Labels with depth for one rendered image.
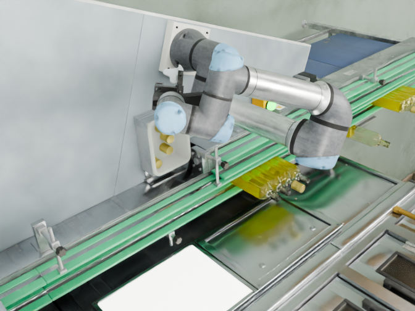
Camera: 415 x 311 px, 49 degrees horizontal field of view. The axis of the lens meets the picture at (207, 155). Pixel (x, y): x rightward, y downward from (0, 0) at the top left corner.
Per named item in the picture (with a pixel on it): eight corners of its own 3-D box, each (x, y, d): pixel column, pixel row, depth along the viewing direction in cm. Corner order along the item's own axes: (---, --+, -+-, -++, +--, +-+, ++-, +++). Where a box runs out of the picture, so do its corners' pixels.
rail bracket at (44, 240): (31, 247, 147) (63, 284, 132) (18, 205, 139) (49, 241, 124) (46, 240, 150) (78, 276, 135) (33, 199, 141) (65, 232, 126)
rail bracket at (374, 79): (357, 79, 230) (381, 86, 221) (359, 65, 226) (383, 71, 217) (362, 77, 232) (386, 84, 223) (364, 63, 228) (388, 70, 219)
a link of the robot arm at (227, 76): (372, 92, 127) (228, 53, 102) (358, 129, 130) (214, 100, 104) (343, 82, 136) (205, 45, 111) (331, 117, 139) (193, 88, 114)
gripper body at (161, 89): (155, 80, 130) (153, 89, 119) (185, 82, 131) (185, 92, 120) (154, 105, 133) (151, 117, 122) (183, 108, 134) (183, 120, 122)
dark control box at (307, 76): (291, 91, 217) (305, 95, 211) (291, 75, 213) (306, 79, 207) (302, 86, 221) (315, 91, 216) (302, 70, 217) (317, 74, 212)
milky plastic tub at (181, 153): (141, 170, 171) (155, 179, 165) (133, 116, 159) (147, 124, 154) (178, 152, 180) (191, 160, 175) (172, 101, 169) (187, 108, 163)
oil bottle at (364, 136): (339, 135, 237) (385, 152, 220) (339, 126, 234) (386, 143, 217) (346, 130, 240) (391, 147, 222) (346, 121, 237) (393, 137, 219)
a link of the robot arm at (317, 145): (207, 74, 160) (355, 126, 134) (196, 115, 163) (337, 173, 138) (188, 71, 149) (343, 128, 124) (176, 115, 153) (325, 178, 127)
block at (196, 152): (190, 168, 180) (202, 175, 175) (189, 147, 175) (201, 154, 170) (197, 165, 182) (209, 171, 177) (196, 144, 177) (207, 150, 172)
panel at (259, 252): (92, 309, 148) (152, 380, 126) (90, 303, 147) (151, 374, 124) (275, 194, 198) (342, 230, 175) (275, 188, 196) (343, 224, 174)
